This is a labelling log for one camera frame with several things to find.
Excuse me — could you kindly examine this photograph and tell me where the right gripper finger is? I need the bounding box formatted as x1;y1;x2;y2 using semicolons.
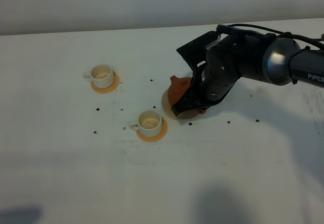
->
172;88;210;116

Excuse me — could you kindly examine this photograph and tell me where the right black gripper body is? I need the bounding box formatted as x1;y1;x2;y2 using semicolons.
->
191;35;243;106

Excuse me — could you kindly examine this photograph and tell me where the brown clay teapot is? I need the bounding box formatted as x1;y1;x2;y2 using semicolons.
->
167;76;206;115

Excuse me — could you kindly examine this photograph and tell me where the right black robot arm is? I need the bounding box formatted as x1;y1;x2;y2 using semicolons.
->
171;33;323;116

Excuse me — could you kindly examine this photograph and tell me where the cream round teapot saucer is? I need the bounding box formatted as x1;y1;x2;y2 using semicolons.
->
161;90;200;121

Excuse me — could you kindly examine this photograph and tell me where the near orange round coaster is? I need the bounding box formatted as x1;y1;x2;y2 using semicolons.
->
136;118;168;142

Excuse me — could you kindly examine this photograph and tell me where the orange round coaster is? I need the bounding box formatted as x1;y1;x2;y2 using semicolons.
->
136;118;168;142
91;72;119;94

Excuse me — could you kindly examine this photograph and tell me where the near white teacup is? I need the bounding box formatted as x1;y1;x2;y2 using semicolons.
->
130;110;163;137

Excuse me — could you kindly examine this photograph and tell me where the white teacup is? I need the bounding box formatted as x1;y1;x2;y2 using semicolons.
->
83;64;115;89
130;110;163;137

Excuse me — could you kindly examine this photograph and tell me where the far orange round coaster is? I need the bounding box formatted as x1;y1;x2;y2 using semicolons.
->
91;72;119;94

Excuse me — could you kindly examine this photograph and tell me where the far white teacup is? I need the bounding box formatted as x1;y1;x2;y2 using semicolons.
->
83;64;115;89

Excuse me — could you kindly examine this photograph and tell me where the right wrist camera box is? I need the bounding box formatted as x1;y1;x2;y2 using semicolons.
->
176;31;221;73

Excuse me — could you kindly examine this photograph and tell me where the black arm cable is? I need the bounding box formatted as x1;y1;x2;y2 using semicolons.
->
216;24;324;50

